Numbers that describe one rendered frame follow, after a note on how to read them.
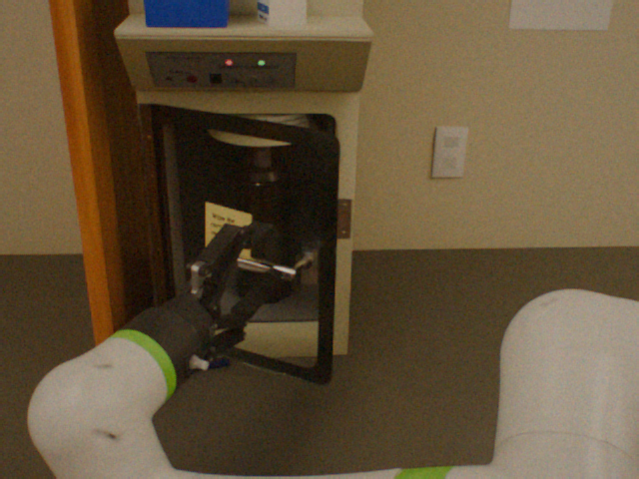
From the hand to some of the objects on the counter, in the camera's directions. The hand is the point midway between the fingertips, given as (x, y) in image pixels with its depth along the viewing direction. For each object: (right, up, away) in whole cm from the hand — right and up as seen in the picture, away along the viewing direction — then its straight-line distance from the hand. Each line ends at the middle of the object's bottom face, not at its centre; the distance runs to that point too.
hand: (256, 264), depth 99 cm
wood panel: (-26, -10, +36) cm, 46 cm away
